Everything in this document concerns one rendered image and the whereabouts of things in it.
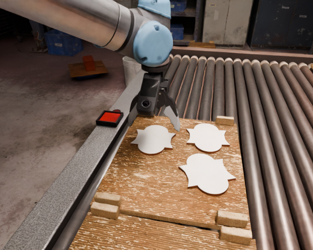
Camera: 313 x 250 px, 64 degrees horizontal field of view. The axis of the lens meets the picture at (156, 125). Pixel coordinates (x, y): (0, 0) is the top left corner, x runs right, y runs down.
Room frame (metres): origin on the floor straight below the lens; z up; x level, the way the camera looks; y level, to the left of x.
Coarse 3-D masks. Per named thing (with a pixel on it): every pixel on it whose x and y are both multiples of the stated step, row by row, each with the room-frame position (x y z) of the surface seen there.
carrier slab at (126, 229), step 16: (96, 224) 0.32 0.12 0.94; (112, 224) 0.32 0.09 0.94; (128, 224) 0.32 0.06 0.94; (144, 224) 0.32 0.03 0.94; (160, 224) 0.32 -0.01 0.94; (176, 224) 0.32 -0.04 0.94; (80, 240) 0.29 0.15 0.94; (96, 240) 0.29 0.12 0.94; (112, 240) 0.29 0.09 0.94; (128, 240) 0.29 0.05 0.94; (144, 240) 0.29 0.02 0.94; (160, 240) 0.29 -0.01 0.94; (176, 240) 0.29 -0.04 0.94; (192, 240) 0.29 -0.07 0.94; (208, 240) 0.29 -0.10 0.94; (224, 240) 0.29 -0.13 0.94
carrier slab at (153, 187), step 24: (144, 120) 0.73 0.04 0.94; (168, 120) 0.73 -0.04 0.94; (192, 120) 0.73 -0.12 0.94; (120, 144) 0.60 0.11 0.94; (120, 168) 0.49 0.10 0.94; (144, 168) 0.49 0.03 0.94; (168, 168) 0.49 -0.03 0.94; (240, 168) 0.49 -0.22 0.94; (120, 192) 0.41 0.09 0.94; (144, 192) 0.41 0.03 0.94; (168, 192) 0.41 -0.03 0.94; (192, 192) 0.41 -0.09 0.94; (240, 192) 0.41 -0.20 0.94; (144, 216) 0.35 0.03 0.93; (168, 216) 0.34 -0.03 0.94; (192, 216) 0.34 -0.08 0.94
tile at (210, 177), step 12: (192, 156) 0.53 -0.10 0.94; (204, 156) 0.53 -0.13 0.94; (180, 168) 0.49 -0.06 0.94; (192, 168) 0.48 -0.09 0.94; (204, 168) 0.48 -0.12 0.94; (216, 168) 0.48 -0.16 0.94; (192, 180) 0.44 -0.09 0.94; (204, 180) 0.44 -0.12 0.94; (216, 180) 0.44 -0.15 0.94; (228, 180) 0.44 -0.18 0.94; (204, 192) 0.41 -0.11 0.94; (216, 192) 0.40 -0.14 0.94
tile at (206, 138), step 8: (200, 128) 0.67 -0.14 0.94; (208, 128) 0.67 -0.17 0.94; (216, 128) 0.67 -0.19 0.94; (192, 136) 0.62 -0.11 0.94; (200, 136) 0.62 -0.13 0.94; (208, 136) 0.62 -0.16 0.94; (216, 136) 0.62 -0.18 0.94; (224, 136) 0.62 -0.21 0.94; (192, 144) 0.59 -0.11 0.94; (200, 144) 0.58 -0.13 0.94; (208, 144) 0.58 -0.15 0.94; (216, 144) 0.58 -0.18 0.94; (224, 144) 0.58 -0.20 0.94; (208, 152) 0.55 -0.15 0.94; (216, 152) 0.56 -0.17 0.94
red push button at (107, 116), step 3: (105, 114) 0.78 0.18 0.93; (108, 114) 0.78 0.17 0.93; (111, 114) 0.78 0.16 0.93; (114, 114) 0.78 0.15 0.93; (117, 114) 0.78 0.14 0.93; (120, 114) 0.79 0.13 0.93; (102, 117) 0.76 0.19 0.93; (105, 117) 0.76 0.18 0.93; (108, 117) 0.76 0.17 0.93; (111, 117) 0.76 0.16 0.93; (114, 117) 0.76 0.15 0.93; (117, 117) 0.76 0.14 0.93; (102, 120) 0.74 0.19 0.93; (105, 120) 0.74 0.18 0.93; (108, 120) 0.74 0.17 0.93; (111, 120) 0.74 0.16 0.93; (114, 120) 0.74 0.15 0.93
